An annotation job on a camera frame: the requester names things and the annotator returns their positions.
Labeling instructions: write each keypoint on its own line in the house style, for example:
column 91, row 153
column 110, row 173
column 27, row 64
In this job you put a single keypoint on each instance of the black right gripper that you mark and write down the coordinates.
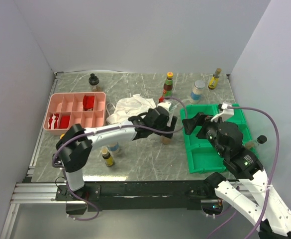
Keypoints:
column 201, row 119

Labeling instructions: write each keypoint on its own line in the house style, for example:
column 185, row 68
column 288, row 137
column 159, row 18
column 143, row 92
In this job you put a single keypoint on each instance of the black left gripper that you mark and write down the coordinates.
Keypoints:
column 169, row 128

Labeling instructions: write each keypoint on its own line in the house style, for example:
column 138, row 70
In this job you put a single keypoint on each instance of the pink lid spice jar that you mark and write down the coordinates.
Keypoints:
column 166, row 140

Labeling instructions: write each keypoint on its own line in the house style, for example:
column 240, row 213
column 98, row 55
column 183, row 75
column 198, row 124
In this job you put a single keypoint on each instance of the silver lid blue label jar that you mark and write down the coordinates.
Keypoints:
column 197, row 91

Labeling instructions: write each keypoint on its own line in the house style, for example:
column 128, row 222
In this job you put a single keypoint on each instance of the red sauce bottle yellow cap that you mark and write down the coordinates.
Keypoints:
column 168, row 85

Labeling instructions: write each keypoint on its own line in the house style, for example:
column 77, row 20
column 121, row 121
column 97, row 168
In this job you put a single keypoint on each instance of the dark sauce bottle black cap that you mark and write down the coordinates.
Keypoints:
column 260, row 140

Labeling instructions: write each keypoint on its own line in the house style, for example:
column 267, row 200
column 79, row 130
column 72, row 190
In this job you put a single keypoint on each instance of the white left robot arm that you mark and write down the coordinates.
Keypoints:
column 73, row 150

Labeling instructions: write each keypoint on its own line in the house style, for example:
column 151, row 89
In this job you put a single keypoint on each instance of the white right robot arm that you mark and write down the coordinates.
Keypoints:
column 267, row 211

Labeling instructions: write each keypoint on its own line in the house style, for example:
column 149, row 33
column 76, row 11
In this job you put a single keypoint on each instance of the white crumpled cloth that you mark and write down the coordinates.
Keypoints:
column 128, row 107

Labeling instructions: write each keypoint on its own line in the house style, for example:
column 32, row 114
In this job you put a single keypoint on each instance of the green compartment bin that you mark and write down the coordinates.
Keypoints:
column 202, row 158

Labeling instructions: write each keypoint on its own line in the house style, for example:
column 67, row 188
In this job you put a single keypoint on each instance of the yellow bottle cork cap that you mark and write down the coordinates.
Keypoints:
column 214, row 79

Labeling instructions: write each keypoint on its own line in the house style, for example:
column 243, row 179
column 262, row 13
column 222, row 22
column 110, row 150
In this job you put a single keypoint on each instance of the silver lid jar near front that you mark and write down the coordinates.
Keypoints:
column 113, row 148

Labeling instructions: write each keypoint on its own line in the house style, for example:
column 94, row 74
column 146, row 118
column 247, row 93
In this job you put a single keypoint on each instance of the small yellow dropper bottle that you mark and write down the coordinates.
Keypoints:
column 108, row 159

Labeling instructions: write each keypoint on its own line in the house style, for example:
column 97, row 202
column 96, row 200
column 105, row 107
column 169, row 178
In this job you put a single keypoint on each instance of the pink compartment tray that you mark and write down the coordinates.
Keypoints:
column 72, row 104

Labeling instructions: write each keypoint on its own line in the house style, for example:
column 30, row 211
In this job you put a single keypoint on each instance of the red packet back compartment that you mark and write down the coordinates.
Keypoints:
column 88, row 103

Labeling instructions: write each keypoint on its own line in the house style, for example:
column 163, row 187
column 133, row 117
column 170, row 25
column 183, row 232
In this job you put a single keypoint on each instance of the red packet compartment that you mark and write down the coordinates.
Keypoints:
column 88, row 103
column 64, row 122

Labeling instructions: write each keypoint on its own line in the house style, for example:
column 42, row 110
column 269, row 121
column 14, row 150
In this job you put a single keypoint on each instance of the black cap spice jar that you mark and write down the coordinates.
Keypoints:
column 94, row 83

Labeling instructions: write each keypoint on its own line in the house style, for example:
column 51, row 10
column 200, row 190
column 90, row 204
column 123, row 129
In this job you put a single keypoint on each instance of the red packet front compartment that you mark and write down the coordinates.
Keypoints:
column 64, row 122

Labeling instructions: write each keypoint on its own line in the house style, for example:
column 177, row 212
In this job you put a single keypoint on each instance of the red white striped packet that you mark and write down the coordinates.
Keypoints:
column 53, row 121

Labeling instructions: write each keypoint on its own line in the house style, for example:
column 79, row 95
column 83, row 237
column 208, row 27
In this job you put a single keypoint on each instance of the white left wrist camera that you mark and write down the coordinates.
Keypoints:
column 164, row 103

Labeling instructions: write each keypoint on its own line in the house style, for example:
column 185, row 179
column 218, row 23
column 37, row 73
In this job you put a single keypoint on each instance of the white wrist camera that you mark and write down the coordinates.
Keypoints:
column 225, row 112
column 164, row 103

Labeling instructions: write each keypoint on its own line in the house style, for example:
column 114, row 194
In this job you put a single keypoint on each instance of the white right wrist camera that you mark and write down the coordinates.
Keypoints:
column 225, row 112

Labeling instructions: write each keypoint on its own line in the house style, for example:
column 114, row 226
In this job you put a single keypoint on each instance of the black front mounting rail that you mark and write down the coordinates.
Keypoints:
column 125, row 195

